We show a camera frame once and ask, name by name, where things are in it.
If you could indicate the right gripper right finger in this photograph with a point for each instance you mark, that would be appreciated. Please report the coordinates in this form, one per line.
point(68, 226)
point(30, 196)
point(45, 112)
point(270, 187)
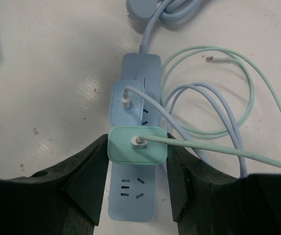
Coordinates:
point(206, 201)

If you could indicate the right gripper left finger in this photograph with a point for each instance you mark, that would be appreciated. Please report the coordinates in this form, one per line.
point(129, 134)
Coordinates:
point(64, 199)

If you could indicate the teal charger plug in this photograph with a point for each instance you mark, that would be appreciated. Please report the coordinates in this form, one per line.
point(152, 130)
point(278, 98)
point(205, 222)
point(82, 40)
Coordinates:
point(125, 148)

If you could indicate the blue charger plug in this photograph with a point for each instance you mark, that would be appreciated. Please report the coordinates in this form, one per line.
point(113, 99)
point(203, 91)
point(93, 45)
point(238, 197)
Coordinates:
point(126, 108)

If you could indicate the blue power strip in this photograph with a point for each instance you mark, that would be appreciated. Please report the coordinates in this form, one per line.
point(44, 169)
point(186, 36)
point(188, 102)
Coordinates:
point(132, 187)

